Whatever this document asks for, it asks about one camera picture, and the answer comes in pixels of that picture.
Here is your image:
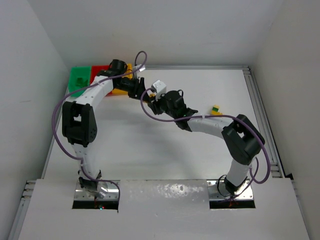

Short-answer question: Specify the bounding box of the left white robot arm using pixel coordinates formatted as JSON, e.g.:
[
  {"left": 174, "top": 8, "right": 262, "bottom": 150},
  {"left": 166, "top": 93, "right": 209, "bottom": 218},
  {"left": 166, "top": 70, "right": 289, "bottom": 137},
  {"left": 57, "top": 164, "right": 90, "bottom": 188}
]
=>
[{"left": 62, "top": 59, "right": 144, "bottom": 192}]

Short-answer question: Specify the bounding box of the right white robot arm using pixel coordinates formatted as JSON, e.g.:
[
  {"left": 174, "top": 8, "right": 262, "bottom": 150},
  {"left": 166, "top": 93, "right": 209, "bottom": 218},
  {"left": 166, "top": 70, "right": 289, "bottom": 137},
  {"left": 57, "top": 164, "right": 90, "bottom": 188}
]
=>
[{"left": 140, "top": 90, "right": 265, "bottom": 196}]

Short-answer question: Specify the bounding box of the yellow plastic bin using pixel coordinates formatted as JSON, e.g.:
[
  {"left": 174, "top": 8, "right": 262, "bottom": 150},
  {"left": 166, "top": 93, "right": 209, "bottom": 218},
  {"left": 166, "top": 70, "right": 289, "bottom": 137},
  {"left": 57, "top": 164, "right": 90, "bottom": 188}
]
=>
[{"left": 109, "top": 63, "right": 133, "bottom": 96}]

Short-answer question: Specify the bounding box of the red plastic bin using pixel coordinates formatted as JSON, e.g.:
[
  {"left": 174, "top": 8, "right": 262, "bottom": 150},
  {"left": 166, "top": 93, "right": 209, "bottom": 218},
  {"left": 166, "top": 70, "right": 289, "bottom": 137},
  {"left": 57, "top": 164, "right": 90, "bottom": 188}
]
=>
[{"left": 90, "top": 65, "right": 109, "bottom": 84}]

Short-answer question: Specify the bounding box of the green yellow lego pile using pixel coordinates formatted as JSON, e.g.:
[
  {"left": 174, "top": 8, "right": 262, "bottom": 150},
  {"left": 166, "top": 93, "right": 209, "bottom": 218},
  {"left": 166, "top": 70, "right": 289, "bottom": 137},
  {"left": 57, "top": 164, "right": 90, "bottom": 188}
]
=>
[{"left": 210, "top": 104, "right": 223, "bottom": 116}]

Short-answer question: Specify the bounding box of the green plastic bin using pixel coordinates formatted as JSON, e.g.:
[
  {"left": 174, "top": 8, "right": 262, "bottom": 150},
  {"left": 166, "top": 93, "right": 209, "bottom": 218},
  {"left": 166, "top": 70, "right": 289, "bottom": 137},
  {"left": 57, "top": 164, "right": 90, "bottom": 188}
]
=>
[{"left": 68, "top": 66, "right": 92, "bottom": 93}]

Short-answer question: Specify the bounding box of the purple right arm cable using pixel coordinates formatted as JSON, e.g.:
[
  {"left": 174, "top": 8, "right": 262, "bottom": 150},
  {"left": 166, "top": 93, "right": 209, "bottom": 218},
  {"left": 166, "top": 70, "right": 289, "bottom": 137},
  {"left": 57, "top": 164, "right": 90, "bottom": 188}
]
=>
[{"left": 140, "top": 87, "right": 272, "bottom": 185}]

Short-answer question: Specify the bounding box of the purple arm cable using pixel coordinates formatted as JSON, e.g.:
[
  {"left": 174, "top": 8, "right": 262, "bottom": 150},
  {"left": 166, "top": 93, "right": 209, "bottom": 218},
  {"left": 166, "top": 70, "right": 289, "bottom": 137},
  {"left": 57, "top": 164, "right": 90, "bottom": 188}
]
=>
[
  {"left": 140, "top": 87, "right": 272, "bottom": 185},
  {"left": 52, "top": 50, "right": 148, "bottom": 201}
]

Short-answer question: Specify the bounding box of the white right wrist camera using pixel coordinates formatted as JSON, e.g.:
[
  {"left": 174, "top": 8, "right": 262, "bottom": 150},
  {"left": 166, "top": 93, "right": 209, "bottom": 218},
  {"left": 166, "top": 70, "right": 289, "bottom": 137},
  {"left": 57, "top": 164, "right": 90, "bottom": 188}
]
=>
[{"left": 151, "top": 79, "right": 167, "bottom": 101}]

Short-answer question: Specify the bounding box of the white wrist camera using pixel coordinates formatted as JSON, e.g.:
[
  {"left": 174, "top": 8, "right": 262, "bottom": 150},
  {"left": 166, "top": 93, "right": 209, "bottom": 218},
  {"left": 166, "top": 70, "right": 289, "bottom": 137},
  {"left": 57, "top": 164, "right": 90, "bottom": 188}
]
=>
[
  {"left": 132, "top": 64, "right": 146, "bottom": 74},
  {"left": 151, "top": 79, "right": 167, "bottom": 101}
]

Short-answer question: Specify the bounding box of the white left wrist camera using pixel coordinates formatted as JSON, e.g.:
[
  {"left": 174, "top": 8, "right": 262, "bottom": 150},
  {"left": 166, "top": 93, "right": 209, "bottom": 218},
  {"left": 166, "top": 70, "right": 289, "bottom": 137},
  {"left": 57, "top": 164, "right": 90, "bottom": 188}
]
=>
[{"left": 132, "top": 64, "right": 146, "bottom": 74}]

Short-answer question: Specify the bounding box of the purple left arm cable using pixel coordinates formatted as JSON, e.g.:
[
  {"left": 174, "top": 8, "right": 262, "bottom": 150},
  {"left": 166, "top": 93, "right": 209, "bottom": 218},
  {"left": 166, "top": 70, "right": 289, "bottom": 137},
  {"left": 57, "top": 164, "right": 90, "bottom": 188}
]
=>
[{"left": 52, "top": 50, "right": 148, "bottom": 201}]

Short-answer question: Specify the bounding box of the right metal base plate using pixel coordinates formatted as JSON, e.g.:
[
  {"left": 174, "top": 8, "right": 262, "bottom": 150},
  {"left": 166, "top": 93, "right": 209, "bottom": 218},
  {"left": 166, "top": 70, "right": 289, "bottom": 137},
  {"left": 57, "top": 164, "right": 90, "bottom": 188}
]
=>
[{"left": 207, "top": 178, "right": 254, "bottom": 201}]

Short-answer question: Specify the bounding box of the metal base plate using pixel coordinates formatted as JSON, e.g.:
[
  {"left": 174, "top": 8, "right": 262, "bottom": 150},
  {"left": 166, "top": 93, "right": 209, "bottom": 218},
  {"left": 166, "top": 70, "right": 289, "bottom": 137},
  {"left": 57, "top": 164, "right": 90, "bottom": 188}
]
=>
[
  {"left": 73, "top": 181, "right": 119, "bottom": 201},
  {"left": 207, "top": 178, "right": 254, "bottom": 201}
]

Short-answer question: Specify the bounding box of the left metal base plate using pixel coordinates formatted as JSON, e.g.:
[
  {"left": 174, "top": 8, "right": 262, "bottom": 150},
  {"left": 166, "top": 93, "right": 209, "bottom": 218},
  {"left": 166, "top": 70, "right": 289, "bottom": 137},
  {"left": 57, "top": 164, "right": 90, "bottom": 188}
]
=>
[{"left": 73, "top": 181, "right": 119, "bottom": 201}]

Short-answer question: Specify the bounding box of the aluminium frame rail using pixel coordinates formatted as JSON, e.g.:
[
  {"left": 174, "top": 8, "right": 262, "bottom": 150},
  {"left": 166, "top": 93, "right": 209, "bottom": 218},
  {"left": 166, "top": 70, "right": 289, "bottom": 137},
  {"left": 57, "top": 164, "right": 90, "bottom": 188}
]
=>
[{"left": 243, "top": 67, "right": 285, "bottom": 178}]

